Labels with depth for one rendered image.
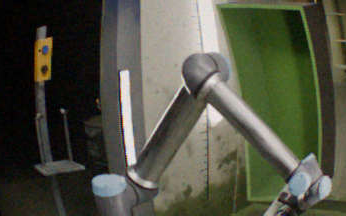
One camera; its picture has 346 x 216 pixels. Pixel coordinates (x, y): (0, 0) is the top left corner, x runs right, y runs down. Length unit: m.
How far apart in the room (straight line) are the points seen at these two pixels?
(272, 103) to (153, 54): 0.76
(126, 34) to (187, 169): 0.95
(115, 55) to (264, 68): 0.87
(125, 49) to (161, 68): 0.29
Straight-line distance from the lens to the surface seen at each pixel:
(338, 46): 3.24
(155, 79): 2.74
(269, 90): 2.73
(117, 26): 2.57
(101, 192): 1.73
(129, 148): 2.63
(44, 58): 2.45
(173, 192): 2.93
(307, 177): 1.38
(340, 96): 3.61
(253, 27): 2.66
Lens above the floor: 1.40
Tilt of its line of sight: 8 degrees down
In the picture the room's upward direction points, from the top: 3 degrees counter-clockwise
